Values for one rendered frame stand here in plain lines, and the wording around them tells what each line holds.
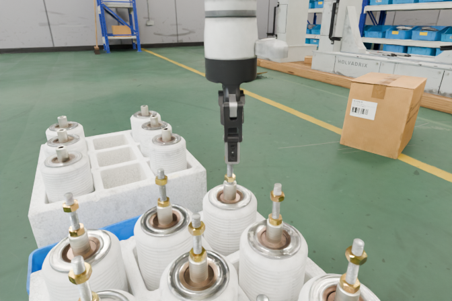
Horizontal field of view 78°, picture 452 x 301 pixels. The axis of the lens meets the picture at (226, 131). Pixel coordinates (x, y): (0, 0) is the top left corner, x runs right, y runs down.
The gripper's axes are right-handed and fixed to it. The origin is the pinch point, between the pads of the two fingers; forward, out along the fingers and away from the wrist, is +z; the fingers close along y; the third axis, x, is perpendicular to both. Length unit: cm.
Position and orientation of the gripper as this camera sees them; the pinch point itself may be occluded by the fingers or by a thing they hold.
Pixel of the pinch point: (231, 146)
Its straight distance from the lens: 45.2
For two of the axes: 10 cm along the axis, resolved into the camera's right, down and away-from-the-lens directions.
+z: 0.1, 9.3, 3.7
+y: 0.2, 3.7, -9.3
